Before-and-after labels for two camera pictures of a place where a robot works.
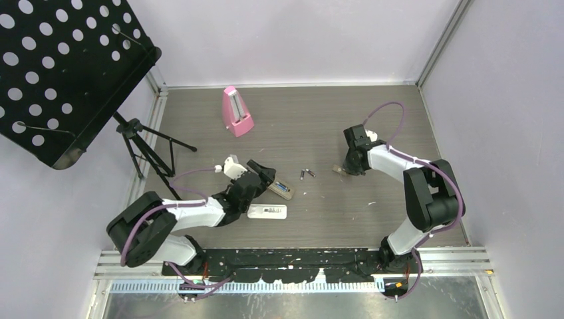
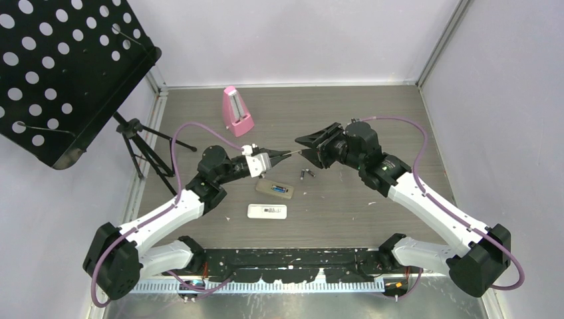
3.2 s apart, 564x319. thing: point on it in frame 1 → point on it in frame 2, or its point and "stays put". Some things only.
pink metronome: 236,117 stays put
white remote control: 267,211 stays put
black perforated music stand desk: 66,67 stays put
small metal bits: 310,173 stays put
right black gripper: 348,168 → 320,156
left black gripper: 267,174 → 274,156
